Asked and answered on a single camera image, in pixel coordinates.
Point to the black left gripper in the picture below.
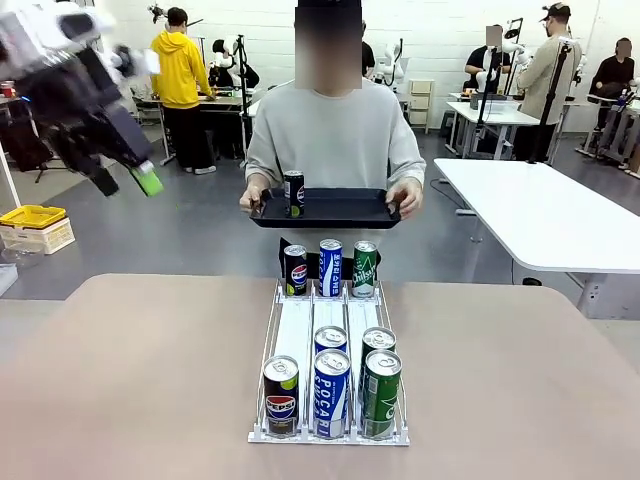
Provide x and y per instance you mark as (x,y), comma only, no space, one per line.
(85,110)

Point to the black Pepsi can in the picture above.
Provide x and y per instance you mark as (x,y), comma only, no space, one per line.
(294,195)
(281,400)
(296,270)

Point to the black serving tray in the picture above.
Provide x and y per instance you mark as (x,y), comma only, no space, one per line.
(340,207)

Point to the green Chilsung can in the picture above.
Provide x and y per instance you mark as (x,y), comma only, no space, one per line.
(365,270)
(382,400)
(378,337)

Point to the person's right forearm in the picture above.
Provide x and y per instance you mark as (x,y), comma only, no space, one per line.
(257,172)

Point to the person's left forearm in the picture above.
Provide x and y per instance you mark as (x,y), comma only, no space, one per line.
(407,170)

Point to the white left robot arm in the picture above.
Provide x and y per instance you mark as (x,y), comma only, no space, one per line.
(20,35)

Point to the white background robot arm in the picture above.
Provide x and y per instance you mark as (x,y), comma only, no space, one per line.
(395,60)

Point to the person in yellow hoodie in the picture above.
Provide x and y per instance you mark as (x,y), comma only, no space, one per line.
(177,65)

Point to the person in grey sweater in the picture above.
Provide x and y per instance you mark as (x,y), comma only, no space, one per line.
(335,135)

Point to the seated person in black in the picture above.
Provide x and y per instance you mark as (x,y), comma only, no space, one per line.
(480,62)

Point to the person in beige jacket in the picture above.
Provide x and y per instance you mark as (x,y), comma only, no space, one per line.
(545,75)

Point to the person in black clothes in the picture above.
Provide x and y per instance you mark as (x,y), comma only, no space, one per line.
(615,70)

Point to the person's right hand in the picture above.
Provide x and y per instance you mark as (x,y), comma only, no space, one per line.
(252,200)

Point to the person's left hand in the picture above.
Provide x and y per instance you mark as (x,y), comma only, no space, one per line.
(412,197)

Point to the white crate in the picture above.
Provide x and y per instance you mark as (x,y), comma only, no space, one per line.
(45,240)

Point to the yellow crate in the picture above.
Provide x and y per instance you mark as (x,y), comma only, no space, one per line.
(30,215)

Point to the black backpack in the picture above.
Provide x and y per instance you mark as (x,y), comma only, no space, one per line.
(20,145)

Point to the wooden top desk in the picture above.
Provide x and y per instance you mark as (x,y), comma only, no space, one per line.
(220,100)

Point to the black stand pole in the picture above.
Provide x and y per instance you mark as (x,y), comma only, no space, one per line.
(243,100)
(484,115)

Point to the red cup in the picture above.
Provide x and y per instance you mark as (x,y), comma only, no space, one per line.
(7,90)

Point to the blue Pocari Sweat can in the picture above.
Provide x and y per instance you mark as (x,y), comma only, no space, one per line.
(330,337)
(331,267)
(331,400)

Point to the white drawer cabinet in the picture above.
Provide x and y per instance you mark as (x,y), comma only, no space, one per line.
(421,100)

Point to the white long desk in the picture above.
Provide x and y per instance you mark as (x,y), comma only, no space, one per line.
(495,112)

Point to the white rounded table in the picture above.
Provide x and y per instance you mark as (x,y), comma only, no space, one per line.
(540,210)

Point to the black tripod stand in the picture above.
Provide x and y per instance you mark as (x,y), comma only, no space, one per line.
(552,110)

